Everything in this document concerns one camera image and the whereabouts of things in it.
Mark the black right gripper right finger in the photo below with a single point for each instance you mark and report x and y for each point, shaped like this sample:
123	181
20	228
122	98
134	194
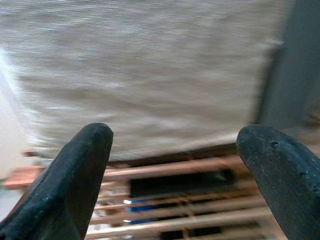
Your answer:
287	180

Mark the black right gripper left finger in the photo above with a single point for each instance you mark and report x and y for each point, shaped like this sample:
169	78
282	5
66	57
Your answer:
62	190

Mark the white small fridge door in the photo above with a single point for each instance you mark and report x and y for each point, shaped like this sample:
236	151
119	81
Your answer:
150	75

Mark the blue item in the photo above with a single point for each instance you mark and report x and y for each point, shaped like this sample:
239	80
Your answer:
142	212

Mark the black box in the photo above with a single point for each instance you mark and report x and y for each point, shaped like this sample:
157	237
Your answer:
180	183

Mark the wooden slatted rack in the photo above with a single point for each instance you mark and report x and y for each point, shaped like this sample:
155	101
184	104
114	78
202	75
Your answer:
175	167

